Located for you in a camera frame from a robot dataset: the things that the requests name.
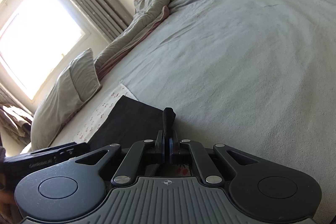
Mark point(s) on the grey pillow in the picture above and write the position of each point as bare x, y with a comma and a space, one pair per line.
74, 87

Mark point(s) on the cherry print bed cloth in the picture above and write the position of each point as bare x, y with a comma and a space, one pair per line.
101, 113

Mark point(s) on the folded grey pink quilt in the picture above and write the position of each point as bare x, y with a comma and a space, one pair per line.
149, 14

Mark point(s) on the hanging clothes by window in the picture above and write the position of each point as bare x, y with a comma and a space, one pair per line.
17, 123

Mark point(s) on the grey bed sheet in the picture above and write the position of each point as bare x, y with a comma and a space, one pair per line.
258, 75

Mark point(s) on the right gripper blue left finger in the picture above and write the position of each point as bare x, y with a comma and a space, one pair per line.
162, 145

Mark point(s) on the black pants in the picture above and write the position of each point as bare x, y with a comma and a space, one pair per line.
131, 121

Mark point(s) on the window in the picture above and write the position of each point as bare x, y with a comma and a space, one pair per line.
35, 40

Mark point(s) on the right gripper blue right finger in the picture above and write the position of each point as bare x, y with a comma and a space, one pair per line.
173, 146

